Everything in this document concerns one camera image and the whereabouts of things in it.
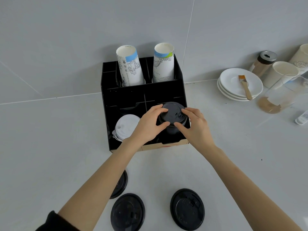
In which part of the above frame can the person's right hand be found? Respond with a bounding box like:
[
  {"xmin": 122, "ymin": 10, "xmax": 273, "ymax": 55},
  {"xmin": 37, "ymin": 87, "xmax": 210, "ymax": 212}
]
[{"xmin": 173, "ymin": 107, "xmax": 216, "ymax": 155}]

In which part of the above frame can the person's left hand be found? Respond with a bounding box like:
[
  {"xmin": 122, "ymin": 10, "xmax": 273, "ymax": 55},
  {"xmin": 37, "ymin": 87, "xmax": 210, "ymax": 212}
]
[{"xmin": 125, "ymin": 104, "xmax": 171, "ymax": 152}]

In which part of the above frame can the stack of black cup lids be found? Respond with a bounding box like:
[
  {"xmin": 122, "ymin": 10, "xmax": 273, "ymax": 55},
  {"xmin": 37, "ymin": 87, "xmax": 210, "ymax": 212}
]
[{"xmin": 156, "ymin": 102, "xmax": 191, "ymax": 135}]

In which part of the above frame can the person's right forearm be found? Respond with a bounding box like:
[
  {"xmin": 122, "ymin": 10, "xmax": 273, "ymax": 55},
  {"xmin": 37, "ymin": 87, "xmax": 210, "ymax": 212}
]
[{"xmin": 202, "ymin": 146, "xmax": 304, "ymax": 231}]

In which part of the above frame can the person's left forearm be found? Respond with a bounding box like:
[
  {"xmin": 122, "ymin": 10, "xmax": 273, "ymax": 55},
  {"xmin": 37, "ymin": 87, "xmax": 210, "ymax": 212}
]
[{"xmin": 57, "ymin": 139, "xmax": 143, "ymax": 231}]

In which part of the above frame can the black acrylic cup organizer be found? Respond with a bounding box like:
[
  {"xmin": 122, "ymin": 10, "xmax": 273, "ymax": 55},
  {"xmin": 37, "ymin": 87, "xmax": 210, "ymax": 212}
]
[{"xmin": 101, "ymin": 54, "xmax": 191, "ymax": 152}]

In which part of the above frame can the brown cardboard box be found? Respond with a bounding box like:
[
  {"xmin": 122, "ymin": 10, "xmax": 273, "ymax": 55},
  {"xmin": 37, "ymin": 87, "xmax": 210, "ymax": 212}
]
[{"xmin": 141, "ymin": 139, "xmax": 189, "ymax": 152}]

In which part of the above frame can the stack of white cup lids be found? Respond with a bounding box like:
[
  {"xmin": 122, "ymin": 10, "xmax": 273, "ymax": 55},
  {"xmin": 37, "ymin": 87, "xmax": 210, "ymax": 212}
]
[{"xmin": 111, "ymin": 114, "xmax": 141, "ymax": 143}]

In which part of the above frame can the green printed paper cup stack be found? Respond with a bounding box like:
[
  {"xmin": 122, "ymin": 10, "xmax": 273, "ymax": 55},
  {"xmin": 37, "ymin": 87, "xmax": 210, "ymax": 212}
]
[{"xmin": 152, "ymin": 42, "xmax": 175, "ymax": 83}]

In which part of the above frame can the blue printed paper cup stack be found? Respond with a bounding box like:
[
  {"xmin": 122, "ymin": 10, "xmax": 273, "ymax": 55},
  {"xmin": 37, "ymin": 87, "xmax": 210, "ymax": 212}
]
[{"xmin": 116, "ymin": 45, "xmax": 146, "ymax": 87}]

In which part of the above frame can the white saucer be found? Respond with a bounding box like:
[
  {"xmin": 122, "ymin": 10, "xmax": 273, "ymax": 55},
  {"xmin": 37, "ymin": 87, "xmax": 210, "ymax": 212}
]
[
  {"xmin": 219, "ymin": 68, "xmax": 264, "ymax": 97},
  {"xmin": 217, "ymin": 82, "xmax": 260, "ymax": 102},
  {"xmin": 218, "ymin": 78, "xmax": 263, "ymax": 99}
]

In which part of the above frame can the single black cup lid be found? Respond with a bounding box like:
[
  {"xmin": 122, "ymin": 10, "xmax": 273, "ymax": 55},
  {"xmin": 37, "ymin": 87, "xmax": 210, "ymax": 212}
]
[
  {"xmin": 170, "ymin": 188, "xmax": 205, "ymax": 231},
  {"xmin": 110, "ymin": 193, "xmax": 146, "ymax": 231},
  {"xmin": 109, "ymin": 169, "xmax": 128, "ymax": 200}
]

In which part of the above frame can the brown jar with black cap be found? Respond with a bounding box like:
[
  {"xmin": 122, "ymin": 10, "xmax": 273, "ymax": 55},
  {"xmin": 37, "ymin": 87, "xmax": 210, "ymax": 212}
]
[{"xmin": 249, "ymin": 51, "xmax": 278, "ymax": 79}]

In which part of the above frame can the clear plastic cup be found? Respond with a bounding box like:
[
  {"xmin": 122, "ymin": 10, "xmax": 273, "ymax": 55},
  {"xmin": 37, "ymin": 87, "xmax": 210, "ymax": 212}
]
[{"xmin": 256, "ymin": 74, "xmax": 308, "ymax": 114}]

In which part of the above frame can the plain white paper cup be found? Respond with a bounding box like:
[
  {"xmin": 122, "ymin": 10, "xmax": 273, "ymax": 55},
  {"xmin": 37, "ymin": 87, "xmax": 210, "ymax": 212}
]
[{"xmin": 262, "ymin": 61, "xmax": 299, "ymax": 88}]

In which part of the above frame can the small white device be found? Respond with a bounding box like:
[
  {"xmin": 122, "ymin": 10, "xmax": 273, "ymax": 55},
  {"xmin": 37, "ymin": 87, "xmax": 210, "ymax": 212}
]
[{"xmin": 295, "ymin": 110, "xmax": 308, "ymax": 125}]

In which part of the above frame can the white paper cup with drawing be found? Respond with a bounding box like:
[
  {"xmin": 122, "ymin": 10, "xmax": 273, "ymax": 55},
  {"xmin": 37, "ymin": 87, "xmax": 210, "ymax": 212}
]
[{"xmin": 288, "ymin": 44, "xmax": 308, "ymax": 75}]

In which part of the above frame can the black sleeve cuff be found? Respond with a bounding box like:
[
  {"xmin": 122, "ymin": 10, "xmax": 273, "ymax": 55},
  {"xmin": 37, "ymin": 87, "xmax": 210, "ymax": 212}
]
[{"xmin": 35, "ymin": 210, "xmax": 73, "ymax": 231}]

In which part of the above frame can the wooden handled brush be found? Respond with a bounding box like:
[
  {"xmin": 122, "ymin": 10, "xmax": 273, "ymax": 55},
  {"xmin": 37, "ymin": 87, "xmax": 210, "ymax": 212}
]
[{"xmin": 238, "ymin": 75, "xmax": 253, "ymax": 101}]

